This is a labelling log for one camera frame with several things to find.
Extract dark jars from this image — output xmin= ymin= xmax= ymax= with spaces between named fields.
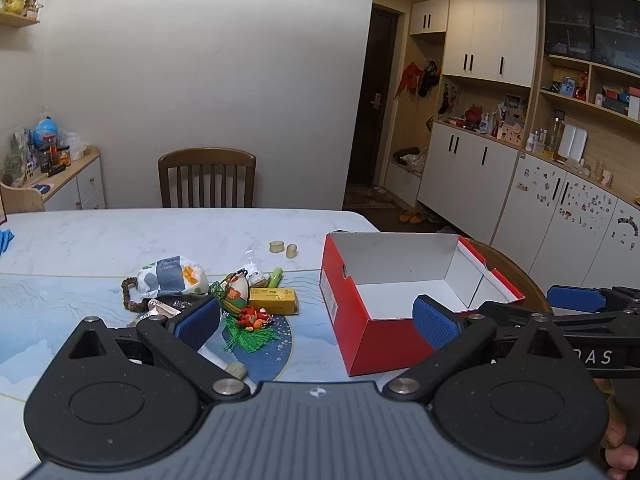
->
xmin=38 ymin=144 xmax=71 ymax=172

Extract white plates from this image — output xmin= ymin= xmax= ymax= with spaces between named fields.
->
xmin=557 ymin=122 xmax=589 ymax=161

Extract wooden wall shelf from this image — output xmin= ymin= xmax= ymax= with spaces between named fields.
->
xmin=0 ymin=9 xmax=41 ymax=29

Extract white low cabinet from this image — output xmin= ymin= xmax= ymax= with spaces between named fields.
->
xmin=417 ymin=122 xmax=524 ymax=242

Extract clear plastic bag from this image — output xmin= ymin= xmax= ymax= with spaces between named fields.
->
xmin=59 ymin=132 xmax=89 ymax=162

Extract black hanging bag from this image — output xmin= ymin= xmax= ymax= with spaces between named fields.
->
xmin=417 ymin=59 xmax=441 ymax=99

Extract wooden open shelf unit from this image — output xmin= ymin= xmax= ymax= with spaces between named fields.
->
xmin=537 ymin=0 xmax=640 ymax=197

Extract white and blue snack bag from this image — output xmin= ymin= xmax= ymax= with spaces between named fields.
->
xmin=136 ymin=255 xmax=210 ymax=299

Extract white shoe bench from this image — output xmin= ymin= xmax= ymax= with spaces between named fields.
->
xmin=384 ymin=147 xmax=429 ymax=207

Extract glass bottle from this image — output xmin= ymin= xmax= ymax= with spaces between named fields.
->
xmin=544 ymin=117 xmax=566 ymax=159

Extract embroidered sachet with green tassel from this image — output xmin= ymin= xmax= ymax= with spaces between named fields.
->
xmin=209 ymin=269 xmax=282 ymax=356

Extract blue globe toy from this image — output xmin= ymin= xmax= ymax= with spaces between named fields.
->
xmin=32 ymin=117 xmax=60 ymax=149

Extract red hanging cloth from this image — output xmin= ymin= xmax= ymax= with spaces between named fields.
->
xmin=394 ymin=62 xmax=419 ymax=99

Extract person's right hand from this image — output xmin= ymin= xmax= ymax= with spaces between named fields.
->
xmin=601 ymin=419 xmax=640 ymax=480

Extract round-backed wooden chair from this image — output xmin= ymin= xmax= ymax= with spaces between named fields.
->
xmin=464 ymin=239 xmax=554 ymax=317

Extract dark door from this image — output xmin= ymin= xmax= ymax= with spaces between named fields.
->
xmin=347 ymin=3 xmax=401 ymax=192

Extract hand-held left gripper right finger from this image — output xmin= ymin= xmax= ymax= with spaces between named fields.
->
xmin=380 ymin=294 xmax=577 ymax=404

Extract white cabinet with stickers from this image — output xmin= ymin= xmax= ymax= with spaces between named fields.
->
xmin=492 ymin=152 xmax=640 ymax=307

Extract green potted plant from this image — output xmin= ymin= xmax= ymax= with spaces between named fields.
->
xmin=2 ymin=132 xmax=32 ymax=187

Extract small wooden chair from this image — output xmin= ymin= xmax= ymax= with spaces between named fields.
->
xmin=0 ymin=182 xmax=47 ymax=217

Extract white upper cabinet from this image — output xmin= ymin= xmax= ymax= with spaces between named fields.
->
xmin=408 ymin=0 xmax=544 ymax=89

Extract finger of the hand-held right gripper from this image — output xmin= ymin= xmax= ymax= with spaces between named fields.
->
xmin=477 ymin=301 xmax=554 ymax=325
xmin=547 ymin=285 xmax=640 ymax=314

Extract white cardboard box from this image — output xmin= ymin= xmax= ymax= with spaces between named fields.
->
xmin=319 ymin=232 xmax=526 ymax=377

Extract yellow rectangular box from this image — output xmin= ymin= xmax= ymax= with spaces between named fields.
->
xmin=248 ymin=286 xmax=300 ymax=316

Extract white candy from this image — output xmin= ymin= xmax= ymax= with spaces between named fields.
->
xmin=241 ymin=250 xmax=269 ymax=286

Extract door mat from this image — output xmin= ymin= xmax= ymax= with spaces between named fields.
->
xmin=344 ymin=184 xmax=397 ymax=211

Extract slatted wooden dining chair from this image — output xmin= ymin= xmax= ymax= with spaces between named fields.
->
xmin=158 ymin=148 xmax=257 ymax=210

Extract silver snack packet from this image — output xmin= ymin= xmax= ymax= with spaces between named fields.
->
xmin=127 ymin=296 xmax=201 ymax=329

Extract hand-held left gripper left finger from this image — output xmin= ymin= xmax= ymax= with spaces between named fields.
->
xmin=67 ymin=294 xmax=251 ymax=404

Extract brown bead bracelet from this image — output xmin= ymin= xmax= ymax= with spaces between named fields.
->
xmin=120 ymin=276 xmax=151 ymax=314

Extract white side cabinet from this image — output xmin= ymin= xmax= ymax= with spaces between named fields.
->
xmin=42 ymin=145 xmax=107 ymax=212

